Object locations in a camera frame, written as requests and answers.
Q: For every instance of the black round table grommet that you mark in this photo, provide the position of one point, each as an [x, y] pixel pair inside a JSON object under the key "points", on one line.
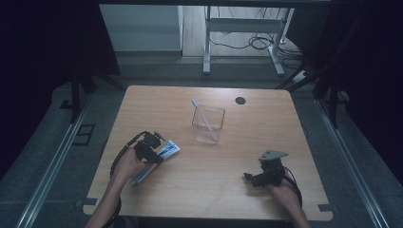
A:
{"points": [[240, 100]]}

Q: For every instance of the aluminium floor rail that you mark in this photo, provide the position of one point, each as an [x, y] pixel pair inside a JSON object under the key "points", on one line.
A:
{"points": [[50, 171], [351, 164]]}

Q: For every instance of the pink toothbrush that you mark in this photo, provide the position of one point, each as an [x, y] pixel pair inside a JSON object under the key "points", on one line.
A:
{"points": [[204, 118]]}

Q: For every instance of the white metal desk frame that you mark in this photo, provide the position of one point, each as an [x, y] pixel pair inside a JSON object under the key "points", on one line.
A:
{"points": [[207, 41]]}

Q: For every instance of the person's left hand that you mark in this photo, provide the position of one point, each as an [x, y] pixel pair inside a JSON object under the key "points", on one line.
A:
{"points": [[128, 166]]}

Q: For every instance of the clear plastic cup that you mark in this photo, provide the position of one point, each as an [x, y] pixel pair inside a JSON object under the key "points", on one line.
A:
{"points": [[208, 124]]}

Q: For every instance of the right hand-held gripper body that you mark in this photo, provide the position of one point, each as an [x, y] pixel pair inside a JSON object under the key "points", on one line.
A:
{"points": [[269, 171]]}

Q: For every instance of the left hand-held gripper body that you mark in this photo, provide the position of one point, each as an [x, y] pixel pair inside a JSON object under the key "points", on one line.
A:
{"points": [[145, 147]]}

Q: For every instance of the white panel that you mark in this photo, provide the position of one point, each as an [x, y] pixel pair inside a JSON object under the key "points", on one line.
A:
{"points": [[141, 28]]}

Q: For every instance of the black metal stand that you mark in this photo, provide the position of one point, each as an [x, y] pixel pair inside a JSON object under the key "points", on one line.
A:
{"points": [[331, 91], [76, 95]]}

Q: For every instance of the person's right hand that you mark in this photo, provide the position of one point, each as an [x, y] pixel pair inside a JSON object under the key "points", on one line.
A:
{"points": [[285, 194]]}

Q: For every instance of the white and blue toothpaste tube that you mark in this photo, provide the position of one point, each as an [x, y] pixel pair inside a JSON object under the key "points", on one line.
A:
{"points": [[169, 148]]}

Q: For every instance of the white power strip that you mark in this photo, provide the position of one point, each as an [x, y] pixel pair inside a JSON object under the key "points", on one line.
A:
{"points": [[300, 76]]}

